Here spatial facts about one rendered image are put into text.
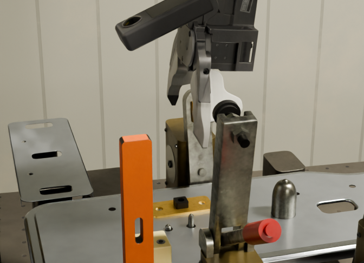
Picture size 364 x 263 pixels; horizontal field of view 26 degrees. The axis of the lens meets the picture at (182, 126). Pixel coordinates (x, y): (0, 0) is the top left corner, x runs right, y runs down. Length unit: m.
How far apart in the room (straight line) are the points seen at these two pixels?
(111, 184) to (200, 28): 0.33
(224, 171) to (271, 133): 2.20
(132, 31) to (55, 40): 1.81
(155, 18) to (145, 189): 0.23
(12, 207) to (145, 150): 0.97
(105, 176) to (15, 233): 0.47
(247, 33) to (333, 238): 0.27
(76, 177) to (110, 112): 1.69
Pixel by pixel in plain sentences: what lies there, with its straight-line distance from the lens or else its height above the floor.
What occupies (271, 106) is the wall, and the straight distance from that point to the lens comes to 2.95.
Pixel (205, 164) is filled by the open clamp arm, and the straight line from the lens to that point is 1.14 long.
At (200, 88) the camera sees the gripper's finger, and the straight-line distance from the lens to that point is 0.92.
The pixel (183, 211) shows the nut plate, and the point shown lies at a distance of 1.04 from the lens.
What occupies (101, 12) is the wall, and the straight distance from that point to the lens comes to 2.71.
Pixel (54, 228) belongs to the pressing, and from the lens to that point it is 1.02.
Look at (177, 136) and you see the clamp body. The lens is 1.16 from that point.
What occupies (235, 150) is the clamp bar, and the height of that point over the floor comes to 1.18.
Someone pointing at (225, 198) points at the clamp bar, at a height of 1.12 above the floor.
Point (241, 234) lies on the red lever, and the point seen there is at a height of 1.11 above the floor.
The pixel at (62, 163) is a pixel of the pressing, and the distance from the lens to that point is 1.19.
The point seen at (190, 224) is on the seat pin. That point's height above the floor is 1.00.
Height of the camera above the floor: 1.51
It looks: 23 degrees down
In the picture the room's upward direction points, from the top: straight up
